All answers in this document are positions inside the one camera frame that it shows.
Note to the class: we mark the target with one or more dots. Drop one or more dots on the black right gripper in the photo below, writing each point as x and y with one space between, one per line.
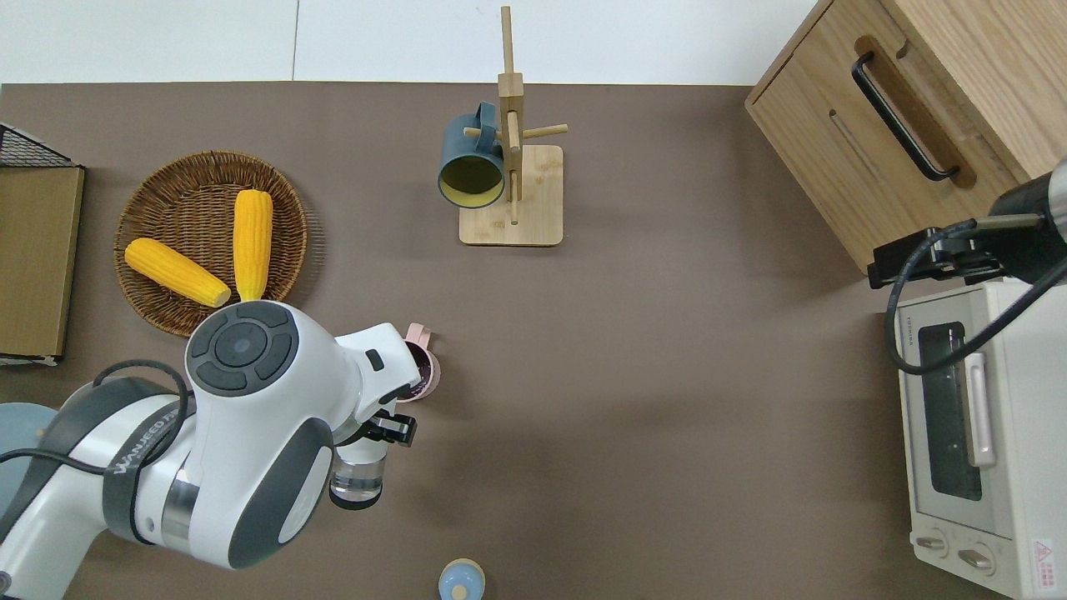
1025 242

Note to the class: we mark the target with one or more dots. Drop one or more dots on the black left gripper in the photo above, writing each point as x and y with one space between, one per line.
354 427

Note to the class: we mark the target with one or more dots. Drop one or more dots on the pink mug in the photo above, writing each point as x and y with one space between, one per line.
427 375

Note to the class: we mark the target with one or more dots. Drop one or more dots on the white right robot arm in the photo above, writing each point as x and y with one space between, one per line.
1060 196

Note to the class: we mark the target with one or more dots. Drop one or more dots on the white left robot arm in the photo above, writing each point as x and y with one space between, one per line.
250 433

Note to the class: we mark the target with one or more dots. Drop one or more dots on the wooden cabinet box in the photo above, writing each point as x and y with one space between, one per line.
842 150

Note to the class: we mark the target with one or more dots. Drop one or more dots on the blue round bell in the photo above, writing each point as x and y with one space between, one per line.
461 579

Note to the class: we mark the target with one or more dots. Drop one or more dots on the white toaster oven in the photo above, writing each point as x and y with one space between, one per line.
1025 433

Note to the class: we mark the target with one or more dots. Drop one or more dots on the yellow corn cob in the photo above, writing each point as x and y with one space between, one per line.
252 242
177 272

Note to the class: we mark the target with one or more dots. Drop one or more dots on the dark teal mug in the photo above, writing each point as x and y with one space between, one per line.
471 179

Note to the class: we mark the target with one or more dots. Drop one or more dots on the wooden mug tree stand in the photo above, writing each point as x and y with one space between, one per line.
533 200

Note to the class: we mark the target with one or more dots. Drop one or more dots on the round wicker basket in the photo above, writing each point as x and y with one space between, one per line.
187 208

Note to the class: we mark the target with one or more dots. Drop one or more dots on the light blue plate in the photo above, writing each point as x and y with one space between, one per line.
21 429

